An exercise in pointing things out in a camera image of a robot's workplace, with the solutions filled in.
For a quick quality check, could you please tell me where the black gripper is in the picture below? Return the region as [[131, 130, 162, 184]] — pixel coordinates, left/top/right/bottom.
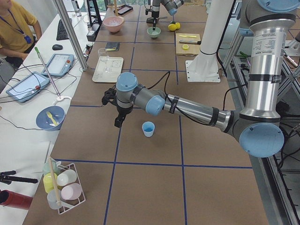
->
[[146, 6, 160, 30], [102, 88, 133, 128]]

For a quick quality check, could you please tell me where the green bowl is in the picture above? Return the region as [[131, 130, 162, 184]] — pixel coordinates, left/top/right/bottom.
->
[[147, 27, 161, 38]]

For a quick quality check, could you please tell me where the light blue cup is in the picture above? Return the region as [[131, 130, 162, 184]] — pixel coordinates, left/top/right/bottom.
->
[[142, 121, 155, 137]]

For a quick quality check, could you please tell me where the pink bowl with ice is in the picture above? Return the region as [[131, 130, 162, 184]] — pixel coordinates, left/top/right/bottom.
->
[[103, 16, 125, 33]]

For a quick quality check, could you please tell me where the blue bowl with fork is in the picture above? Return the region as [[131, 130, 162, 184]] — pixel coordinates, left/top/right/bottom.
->
[[36, 105, 66, 131]]

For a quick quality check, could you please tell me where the yellow lemon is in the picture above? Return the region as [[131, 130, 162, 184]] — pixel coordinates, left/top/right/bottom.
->
[[168, 23, 177, 31]]

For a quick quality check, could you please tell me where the wooden cutting board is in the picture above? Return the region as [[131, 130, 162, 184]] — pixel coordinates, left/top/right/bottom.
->
[[175, 33, 201, 55]]

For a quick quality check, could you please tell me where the lemon half slice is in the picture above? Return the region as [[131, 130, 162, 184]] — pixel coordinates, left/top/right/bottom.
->
[[182, 44, 189, 51]]

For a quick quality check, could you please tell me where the yellow plastic knife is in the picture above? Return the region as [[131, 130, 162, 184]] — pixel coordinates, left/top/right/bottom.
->
[[179, 35, 197, 38]]

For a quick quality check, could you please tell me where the steel muddler black cap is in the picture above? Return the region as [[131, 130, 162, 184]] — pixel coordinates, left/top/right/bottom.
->
[[179, 40, 201, 45]]

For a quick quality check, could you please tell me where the white bear tray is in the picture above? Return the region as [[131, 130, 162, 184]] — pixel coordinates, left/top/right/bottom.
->
[[92, 57, 124, 83]]

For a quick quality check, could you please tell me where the clear wine glass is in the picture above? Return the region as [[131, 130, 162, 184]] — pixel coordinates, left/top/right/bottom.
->
[[98, 48, 111, 73]]

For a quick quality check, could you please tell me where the yellow plastic fork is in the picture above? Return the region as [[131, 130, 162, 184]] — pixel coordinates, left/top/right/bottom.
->
[[46, 111, 58, 126]]

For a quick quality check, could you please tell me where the white cup in rack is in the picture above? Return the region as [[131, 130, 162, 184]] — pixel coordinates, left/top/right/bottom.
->
[[57, 169, 77, 186]]

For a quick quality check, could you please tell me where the blue teach pendant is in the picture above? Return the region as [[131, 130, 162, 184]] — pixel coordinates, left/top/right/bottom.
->
[[46, 53, 75, 77], [6, 72, 50, 103]]

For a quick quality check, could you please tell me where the pink cup in rack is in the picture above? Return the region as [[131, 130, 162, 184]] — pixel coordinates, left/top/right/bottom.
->
[[61, 183, 82, 200]]

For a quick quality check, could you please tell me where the black keyboard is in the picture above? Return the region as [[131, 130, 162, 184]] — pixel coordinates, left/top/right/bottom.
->
[[56, 20, 68, 41]]

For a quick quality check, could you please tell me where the yellow cup in rack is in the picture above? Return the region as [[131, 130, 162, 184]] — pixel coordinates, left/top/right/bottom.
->
[[43, 172, 54, 194]]

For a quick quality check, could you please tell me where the black computer mouse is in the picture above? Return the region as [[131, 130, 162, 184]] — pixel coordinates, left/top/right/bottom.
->
[[52, 44, 63, 51]]

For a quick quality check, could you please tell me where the grabber stick green tip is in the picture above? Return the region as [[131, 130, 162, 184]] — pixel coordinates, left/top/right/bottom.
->
[[34, 47, 72, 105]]

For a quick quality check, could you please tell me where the person in yellow shirt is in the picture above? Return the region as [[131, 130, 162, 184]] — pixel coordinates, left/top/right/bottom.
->
[[0, 0, 42, 67]]

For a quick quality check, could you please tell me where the red cylinder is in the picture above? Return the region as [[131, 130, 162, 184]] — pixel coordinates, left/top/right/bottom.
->
[[0, 190, 33, 210]]

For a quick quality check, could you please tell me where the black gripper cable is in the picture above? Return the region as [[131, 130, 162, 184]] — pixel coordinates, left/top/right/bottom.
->
[[145, 71, 172, 94]]

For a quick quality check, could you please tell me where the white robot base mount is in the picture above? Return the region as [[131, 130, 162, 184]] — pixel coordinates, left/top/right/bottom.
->
[[186, 0, 235, 83]]

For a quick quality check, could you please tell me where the white wire cup rack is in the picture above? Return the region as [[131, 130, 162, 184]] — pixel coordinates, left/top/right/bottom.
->
[[47, 158, 86, 215]]

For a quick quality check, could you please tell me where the aluminium frame post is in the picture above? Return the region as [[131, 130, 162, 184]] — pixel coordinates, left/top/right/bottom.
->
[[53, 0, 88, 71]]

